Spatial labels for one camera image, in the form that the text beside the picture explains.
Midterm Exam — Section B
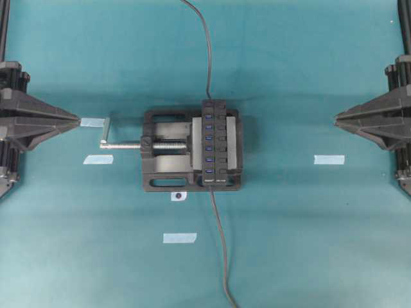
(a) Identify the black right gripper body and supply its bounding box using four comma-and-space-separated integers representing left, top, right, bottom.
384, 55, 411, 196

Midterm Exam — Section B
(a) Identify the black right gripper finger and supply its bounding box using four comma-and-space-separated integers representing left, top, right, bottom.
335, 85, 410, 123
335, 123, 410, 151

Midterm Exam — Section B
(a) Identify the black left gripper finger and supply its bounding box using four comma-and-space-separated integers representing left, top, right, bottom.
1, 120, 80, 151
1, 88, 80, 121

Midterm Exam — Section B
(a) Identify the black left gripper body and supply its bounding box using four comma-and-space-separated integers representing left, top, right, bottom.
0, 61, 31, 200

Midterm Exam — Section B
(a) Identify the black USB cable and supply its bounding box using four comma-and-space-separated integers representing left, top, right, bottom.
208, 185, 240, 308

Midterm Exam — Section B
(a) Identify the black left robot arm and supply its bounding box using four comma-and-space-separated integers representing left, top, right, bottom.
1, 1, 80, 197

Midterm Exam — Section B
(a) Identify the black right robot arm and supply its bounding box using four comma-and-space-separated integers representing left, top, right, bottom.
335, 1, 410, 194

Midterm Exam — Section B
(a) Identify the black multiport USB hub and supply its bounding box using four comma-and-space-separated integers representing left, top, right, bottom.
201, 99, 228, 186

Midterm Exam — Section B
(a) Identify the blue tape near left gripper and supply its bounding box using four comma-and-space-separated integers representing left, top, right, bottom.
80, 117, 105, 128

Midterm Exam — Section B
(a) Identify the blue tape left lower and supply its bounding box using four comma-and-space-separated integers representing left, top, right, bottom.
83, 155, 114, 165

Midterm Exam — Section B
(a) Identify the blue tape right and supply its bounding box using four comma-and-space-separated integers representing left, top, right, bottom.
314, 155, 345, 165

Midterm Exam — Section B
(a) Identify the black bench vise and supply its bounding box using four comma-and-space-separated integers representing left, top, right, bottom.
139, 108, 243, 193

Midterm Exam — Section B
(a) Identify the white sticker with dark dot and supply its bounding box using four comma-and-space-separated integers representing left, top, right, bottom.
171, 191, 188, 201

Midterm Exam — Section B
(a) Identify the blue tape bottom centre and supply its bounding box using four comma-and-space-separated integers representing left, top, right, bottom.
163, 233, 197, 244

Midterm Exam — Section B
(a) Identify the silver vise crank handle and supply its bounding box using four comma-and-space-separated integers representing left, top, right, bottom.
98, 117, 142, 150

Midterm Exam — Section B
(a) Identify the black hub power cable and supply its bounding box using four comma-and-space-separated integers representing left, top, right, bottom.
179, 0, 213, 101

